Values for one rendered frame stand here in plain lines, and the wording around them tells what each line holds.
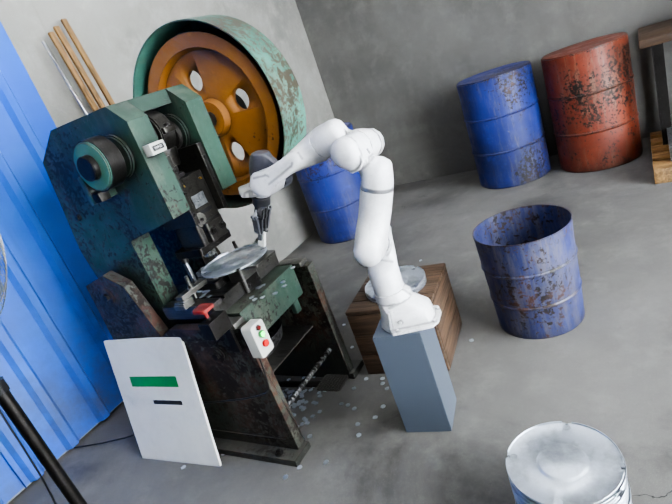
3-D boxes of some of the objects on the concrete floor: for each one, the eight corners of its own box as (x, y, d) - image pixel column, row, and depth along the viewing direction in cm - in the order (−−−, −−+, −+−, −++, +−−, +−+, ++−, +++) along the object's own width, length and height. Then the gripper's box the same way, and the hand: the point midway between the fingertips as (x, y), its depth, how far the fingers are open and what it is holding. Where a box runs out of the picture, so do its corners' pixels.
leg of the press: (364, 364, 251) (300, 197, 221) (354, 379, 242) (287, 208, 212) (231, 360, 301) (164, 224, 271) (219, 373, 293) (149, 233, 262)
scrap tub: (592, 290, 243) (576, 198, 227) (586, 342, 211) (567, 239, 195) (504, 294, 266) (483, 211, 250) (486, 342, 234) (461, 250, 218)
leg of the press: (311, 445, 210) (225, 254, 180) (297, 467, 201) (204, 270, 171) (168, 425, 260) (81, 273, 230) (151, 442, 252) (59, 286, 221)
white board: (220, 466, 217) (180, 336, 207) (142, 458, 242) (103, 341, 232) (221, 464, 218) (182, 335, 208) (144, 456, 243) (105, 340, 233)
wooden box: (462, 322, 255) (445, 262, 243) (450, 370, 224) (429, 304, 212) (389, 329, 273) (369, 273, 262) (368, 374, 242) (344, 313, 230)
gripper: (260, 203, 195) (261, 255, 207) (277, 191, 205) (277, 241, 218) (244, 198, 197) (245, 250, 210) (262, 187, 208) (262, 237, 220)
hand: (262, 239), depth 212 cm, fingers closed
